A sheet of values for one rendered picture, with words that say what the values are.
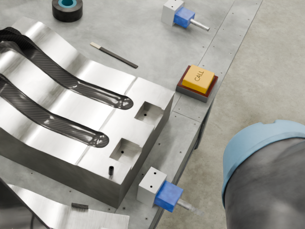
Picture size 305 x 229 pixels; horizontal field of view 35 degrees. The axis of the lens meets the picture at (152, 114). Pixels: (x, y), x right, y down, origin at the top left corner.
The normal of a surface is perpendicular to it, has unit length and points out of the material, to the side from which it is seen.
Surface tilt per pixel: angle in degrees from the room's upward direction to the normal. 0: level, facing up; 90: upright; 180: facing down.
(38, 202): 29
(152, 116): 0
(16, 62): 21
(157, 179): 0
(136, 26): 0
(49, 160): 90
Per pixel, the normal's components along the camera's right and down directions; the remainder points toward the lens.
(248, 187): -0.72, -0.47
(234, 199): -0.92, -0.27
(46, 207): 0.55, -0.50
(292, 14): 0.11, -0.64
